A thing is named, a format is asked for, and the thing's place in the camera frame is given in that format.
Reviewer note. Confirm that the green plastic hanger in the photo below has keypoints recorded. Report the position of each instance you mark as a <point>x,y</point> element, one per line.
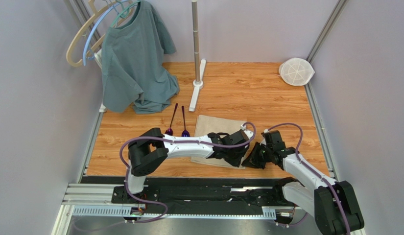
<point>125,13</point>

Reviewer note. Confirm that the beige wooden hanger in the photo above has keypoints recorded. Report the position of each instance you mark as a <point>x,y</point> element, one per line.
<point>82,33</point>

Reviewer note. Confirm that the metal garment rack pole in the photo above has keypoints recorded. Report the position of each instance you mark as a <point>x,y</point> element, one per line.
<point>196,41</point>

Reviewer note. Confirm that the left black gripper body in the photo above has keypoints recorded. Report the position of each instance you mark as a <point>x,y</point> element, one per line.
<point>234,158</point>

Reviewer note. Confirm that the teal green t-shirt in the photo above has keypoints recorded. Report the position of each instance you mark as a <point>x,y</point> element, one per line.
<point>133,75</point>

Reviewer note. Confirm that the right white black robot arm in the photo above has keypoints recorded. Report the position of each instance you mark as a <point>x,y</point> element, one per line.
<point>312,182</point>

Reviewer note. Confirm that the aluminium frame rail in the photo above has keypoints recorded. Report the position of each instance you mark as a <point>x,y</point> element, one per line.
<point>101,206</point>

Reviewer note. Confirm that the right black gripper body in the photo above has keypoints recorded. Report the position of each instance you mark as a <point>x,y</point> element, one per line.
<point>259,156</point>

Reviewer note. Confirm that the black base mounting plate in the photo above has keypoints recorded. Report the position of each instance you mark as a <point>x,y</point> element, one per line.
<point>212,196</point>

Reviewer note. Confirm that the beige cloth napkin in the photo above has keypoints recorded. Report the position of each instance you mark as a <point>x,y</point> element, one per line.
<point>207,124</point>

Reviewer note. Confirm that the white plastic mesh basket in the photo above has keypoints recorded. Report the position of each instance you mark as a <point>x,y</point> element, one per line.
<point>296,72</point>

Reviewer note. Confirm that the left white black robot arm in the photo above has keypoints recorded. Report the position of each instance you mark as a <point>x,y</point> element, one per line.
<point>147,152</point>

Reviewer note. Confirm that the blue plastic hanger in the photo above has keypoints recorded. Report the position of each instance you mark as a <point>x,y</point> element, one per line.
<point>92,51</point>

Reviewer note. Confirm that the blue purple spoon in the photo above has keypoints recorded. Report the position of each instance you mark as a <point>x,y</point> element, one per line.
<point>185,132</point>

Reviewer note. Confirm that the white rack base foot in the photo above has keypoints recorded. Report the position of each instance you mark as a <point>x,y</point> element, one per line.
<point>197,88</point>

